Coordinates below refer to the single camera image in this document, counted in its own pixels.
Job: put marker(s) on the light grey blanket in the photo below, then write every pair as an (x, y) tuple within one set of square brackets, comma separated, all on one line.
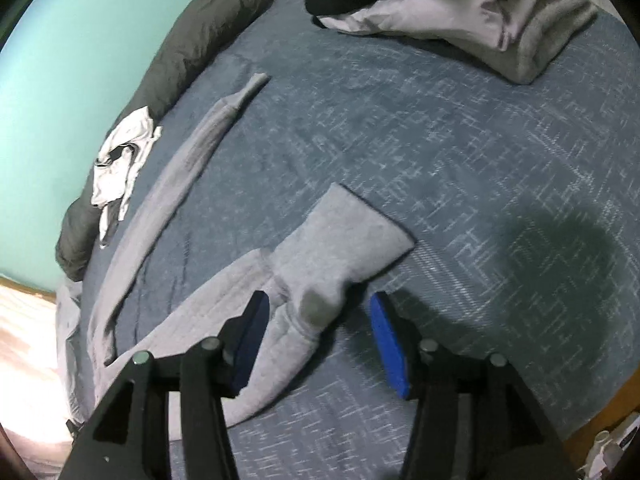
[(70, 340)]

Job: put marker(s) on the blue patterned bed sheet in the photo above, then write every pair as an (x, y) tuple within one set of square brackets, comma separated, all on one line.
[(450, 185)]

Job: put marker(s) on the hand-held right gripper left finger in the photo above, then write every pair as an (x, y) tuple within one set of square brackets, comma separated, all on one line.
[(252, 340)]

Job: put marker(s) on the grey fleece garment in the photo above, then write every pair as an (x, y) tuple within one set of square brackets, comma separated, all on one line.
[(550, 35), (345, 240)]

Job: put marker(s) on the folded grey fleece garment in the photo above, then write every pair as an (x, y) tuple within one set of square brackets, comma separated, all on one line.
[(550, 35)]

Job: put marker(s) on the wooden bed frame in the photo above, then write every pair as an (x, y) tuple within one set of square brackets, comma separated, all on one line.
[(585, 425)]

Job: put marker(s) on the white garment with black trim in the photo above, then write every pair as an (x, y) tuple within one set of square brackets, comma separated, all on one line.
[(120, 175)]

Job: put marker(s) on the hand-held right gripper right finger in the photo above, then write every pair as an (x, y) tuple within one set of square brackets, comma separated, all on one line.
[(390, 345)]

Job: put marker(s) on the white object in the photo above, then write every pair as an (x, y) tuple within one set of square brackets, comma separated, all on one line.
[(607, 452)]

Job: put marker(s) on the pale pink curtain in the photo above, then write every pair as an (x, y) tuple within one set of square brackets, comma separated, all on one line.
[(30, 360)]

